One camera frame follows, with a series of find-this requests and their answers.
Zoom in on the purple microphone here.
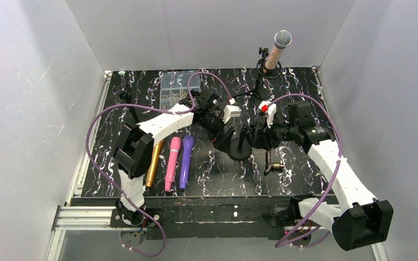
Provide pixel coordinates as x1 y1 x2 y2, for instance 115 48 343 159
179 135 194 191

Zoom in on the pink microphone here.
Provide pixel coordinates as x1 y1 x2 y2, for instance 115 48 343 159
164 137 181 192

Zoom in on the gold microphone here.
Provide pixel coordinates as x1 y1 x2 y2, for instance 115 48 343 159
145 140 164 191

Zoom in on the black round-base mic stand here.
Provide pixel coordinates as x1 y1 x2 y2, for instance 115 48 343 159
119 84 141 125

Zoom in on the glitter silver microphone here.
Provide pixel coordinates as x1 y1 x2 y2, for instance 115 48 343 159
263 30 292 71

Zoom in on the black shock-mount stand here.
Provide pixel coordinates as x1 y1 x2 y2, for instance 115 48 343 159
256 47 284 80

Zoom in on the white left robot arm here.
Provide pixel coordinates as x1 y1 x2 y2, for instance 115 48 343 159
113 91 241 227

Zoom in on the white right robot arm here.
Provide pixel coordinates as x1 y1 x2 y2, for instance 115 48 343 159
248 101 394 251

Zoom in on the black tripod under purple mic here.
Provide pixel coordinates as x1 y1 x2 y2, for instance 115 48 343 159
234 75 264 101

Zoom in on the clear plastic parts box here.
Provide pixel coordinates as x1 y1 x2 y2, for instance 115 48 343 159
159 70 196 110

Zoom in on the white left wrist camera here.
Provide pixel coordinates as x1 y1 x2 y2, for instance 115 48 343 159
223 98 242 123

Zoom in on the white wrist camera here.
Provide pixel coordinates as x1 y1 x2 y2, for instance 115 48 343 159
223 98 242 123
257 101 276 128

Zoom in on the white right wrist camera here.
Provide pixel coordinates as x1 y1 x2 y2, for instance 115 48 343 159
257 101 276 128

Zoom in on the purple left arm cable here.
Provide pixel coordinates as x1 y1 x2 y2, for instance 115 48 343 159
85 71 236 259

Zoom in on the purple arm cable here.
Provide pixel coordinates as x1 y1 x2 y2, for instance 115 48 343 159
266 94 344 249
85 71 236 259

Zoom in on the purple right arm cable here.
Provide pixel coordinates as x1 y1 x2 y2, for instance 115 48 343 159
266 94 344 249

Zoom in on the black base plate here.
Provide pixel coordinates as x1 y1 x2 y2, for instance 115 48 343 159
102 195 327 240

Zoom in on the aluminium rail frame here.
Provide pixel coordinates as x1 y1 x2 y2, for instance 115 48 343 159
46 206 388 260

